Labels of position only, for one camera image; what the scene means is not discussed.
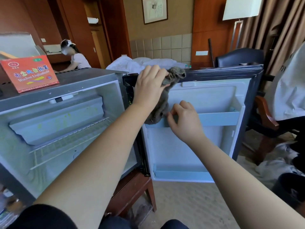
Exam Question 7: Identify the person's right hand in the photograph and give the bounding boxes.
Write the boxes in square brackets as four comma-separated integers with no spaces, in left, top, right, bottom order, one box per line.
[167,101,206,145]

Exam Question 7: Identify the person's left hand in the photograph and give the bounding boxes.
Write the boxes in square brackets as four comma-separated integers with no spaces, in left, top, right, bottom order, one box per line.
[132,65,170,113]

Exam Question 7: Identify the dark grey cloth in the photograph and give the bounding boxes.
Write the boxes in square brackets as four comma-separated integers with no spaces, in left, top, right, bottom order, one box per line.
[144,66,187,125]

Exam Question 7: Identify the fridge door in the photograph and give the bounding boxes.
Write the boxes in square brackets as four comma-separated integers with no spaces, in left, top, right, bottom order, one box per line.
[123,65,264,183]

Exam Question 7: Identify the grey mini fridge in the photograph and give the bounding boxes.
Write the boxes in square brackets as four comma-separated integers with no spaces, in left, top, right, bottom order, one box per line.
[0,68,144,205]

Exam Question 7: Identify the person's left forearm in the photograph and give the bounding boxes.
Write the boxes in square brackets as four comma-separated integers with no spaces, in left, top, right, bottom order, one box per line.
[36,105,153,229]

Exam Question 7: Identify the person's right forearm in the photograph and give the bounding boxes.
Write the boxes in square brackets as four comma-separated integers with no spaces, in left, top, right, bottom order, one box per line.
[188,136,305,229]

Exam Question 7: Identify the person's dark trousers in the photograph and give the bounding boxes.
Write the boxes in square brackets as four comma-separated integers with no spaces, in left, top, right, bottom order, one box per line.
[98,214,190,229]

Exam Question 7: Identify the person's black shirt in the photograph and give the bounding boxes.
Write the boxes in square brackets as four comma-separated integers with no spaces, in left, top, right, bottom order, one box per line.
[7,204,79,229]

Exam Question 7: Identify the white bed pillow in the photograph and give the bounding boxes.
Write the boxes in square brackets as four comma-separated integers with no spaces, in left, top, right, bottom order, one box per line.
[133,57,178,67]

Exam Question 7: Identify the white bed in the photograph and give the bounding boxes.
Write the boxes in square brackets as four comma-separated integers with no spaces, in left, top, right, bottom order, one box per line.
[106,55,191,74]

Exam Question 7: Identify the beige padded headboard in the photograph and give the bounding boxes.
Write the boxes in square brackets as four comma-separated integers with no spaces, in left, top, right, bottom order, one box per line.
[130,33,193,65]

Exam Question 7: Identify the black seat wooden armchair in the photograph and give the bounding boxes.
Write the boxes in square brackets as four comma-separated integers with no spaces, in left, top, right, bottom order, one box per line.
[214,48,282,163]

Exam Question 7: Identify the dark red wooden stand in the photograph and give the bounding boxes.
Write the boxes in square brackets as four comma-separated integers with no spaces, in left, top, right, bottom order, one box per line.
[105,169,157,227]

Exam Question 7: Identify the white headset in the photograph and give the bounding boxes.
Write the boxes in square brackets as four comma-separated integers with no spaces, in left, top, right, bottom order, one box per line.
[59,39,76,54]

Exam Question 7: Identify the black plastic bucket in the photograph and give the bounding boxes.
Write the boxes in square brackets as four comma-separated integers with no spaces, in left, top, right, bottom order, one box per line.
[272,172,305,208]

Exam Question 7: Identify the orange cardboard chalk box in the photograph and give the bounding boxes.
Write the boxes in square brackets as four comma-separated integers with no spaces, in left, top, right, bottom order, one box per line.
[0,32,60,94]

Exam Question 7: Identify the white shade floor lamp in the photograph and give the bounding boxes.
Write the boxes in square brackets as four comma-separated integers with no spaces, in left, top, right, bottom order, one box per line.
[222,0,264,53]

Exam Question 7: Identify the beige curtains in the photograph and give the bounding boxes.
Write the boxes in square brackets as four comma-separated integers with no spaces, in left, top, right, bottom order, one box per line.
[241,0,305,77]

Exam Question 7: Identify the framed wall picture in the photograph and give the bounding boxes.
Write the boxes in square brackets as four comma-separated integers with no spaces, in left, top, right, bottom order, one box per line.
[141,0,168,24]

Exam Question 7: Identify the white wire shelf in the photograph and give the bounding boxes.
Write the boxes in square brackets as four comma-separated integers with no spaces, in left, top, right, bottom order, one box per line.
[29,117,112,170]

